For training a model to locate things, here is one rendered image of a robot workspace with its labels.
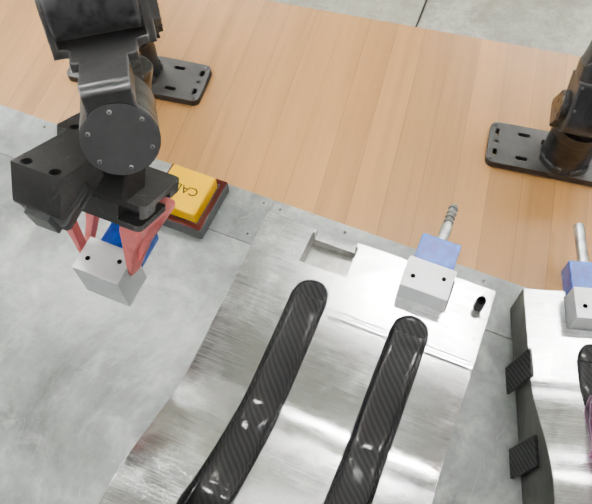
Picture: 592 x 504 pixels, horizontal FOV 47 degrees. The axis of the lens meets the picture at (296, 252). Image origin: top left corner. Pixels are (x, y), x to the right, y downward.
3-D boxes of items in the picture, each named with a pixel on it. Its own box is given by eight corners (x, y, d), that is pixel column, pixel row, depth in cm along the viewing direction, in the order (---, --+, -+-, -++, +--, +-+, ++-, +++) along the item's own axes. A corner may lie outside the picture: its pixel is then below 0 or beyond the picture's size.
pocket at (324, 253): (314, 243, 77) (315, 226, 74) (358, 259, 76) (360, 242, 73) (299, 276, 75) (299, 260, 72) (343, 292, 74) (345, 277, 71)
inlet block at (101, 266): (148, 189, 74) (137, 161, 70) (188, 204, 73) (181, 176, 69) (86, 290, 69) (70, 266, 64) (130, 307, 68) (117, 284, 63)
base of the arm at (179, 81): (189, 65, 88) (206, 28, 91) (48, 38, 91) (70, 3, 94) (197, 107, 95) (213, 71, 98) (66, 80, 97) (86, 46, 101)
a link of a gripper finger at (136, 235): (135, 299, 62) (141, 213, 57) (68, 273, 64) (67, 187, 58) (171, 262, 68) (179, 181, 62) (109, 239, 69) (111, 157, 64)
